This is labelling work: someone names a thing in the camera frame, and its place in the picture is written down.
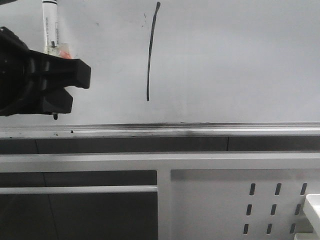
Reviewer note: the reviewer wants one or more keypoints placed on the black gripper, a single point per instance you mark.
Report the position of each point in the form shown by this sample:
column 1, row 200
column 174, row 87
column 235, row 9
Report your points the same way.
column 24, row 73

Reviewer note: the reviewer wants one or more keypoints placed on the grey metal whiteboard stand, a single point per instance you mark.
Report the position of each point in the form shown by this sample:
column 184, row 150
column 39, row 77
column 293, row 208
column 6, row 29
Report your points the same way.
column 168, row 188

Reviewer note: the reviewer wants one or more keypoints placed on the white plastic marker tray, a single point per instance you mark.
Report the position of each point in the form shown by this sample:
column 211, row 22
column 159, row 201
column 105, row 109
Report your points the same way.
column 311, row 209

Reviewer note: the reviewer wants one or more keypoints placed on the white whiteboard with aluminium frame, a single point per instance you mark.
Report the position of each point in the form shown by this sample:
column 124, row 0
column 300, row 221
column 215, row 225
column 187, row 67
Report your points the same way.
column 188, row 67

